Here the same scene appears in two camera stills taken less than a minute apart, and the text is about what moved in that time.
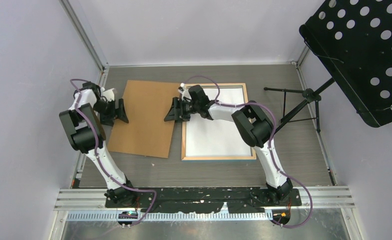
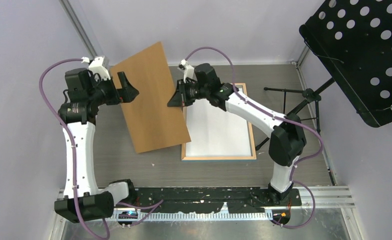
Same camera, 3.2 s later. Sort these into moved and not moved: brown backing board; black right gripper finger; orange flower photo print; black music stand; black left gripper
Moved: black left gripper; brown backing board; black right gripper finger
Not moved: orange flower photo print; black music stand
